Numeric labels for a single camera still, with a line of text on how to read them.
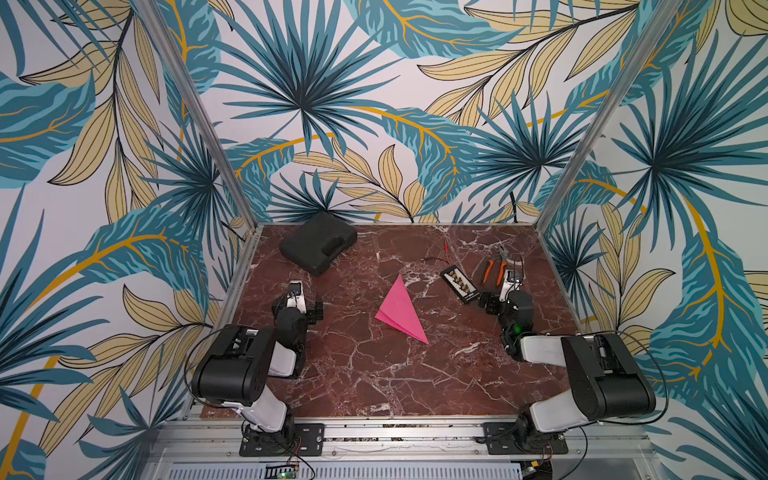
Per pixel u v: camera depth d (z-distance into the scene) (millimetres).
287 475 715
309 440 734
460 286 1008
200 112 847
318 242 1060
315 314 872
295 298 768
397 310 962
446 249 1132
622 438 763
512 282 795
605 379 456
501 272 1068
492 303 843
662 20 689
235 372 451
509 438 728
